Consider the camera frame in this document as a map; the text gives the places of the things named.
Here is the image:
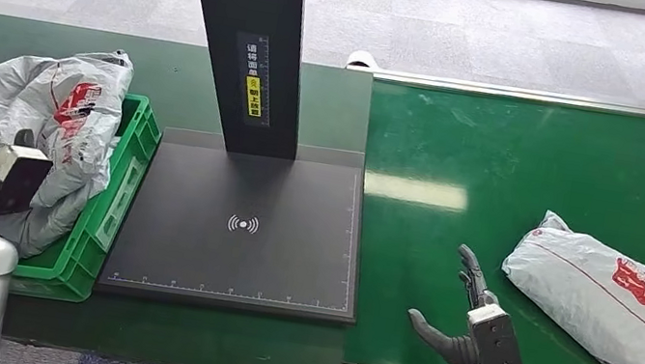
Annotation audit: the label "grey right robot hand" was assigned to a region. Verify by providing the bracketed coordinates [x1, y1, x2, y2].
[400, 237, 509, 364]

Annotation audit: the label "white courier bag black stripes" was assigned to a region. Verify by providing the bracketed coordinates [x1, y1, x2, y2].
[0, 30, 139, 223]

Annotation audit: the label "green conveyor belt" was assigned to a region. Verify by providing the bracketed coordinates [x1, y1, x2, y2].
[329, 70, 645, 364]

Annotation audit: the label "white plump courier bag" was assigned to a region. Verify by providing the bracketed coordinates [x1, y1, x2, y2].
[486, 203, 645, 364]

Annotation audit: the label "green plastic crate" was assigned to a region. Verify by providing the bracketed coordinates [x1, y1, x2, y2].
[0, 72, 168, 314]

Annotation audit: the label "black yellow label sticker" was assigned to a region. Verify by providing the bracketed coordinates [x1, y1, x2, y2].
[223, 29, 285, 129]

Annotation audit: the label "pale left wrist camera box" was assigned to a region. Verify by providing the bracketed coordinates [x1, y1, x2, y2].
[0, 142, 57, 223]

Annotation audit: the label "black scanner machine with post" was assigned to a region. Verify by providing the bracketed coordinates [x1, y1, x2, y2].
[94, 0, 408, 333]

